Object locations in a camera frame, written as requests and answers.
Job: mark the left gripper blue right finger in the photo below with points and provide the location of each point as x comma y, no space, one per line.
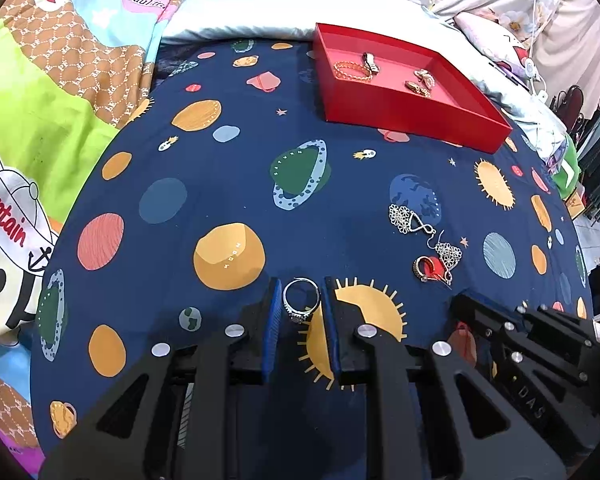
330,326

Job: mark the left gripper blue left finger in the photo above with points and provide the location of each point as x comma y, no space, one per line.
274,309

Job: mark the silver watch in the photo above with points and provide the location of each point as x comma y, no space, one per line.
370,63

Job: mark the red jewelry tray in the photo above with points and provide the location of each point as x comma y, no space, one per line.
372,80

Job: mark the silver infinity earring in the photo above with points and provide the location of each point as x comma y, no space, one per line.
406,221

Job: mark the navy planet print sheet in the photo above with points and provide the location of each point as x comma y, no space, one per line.
232,176

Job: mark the silver filigree heart earring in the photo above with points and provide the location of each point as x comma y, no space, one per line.
445,261

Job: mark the green cushion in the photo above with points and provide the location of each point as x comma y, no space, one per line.
567,169

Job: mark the dark red chair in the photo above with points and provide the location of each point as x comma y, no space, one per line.
567,106

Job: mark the light blue quilt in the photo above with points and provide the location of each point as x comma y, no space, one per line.
197,21

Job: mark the pink white pillow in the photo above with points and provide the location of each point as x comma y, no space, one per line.
492,40

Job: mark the cartoon monkey blanket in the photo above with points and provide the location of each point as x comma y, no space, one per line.
72,74

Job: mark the beige curtain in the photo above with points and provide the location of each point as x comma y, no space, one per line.
567,52

